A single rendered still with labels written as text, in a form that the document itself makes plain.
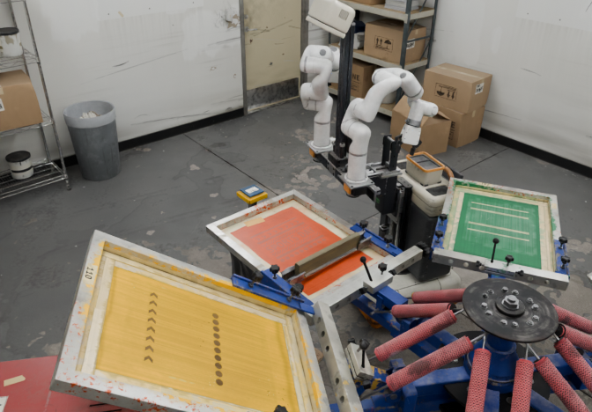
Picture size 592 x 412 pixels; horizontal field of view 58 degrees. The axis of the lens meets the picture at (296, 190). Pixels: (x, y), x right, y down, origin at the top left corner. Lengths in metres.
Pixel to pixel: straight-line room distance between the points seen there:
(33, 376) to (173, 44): 4.39
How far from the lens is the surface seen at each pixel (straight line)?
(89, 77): 5.58
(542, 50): 5.89
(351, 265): 2.51
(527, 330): 1.84
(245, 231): 2.73
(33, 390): 1.97
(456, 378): 2.03
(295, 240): 2.65
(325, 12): 2.60
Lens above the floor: 2.51
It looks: 30 degrees down
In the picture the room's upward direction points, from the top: 1 degrees clockwise
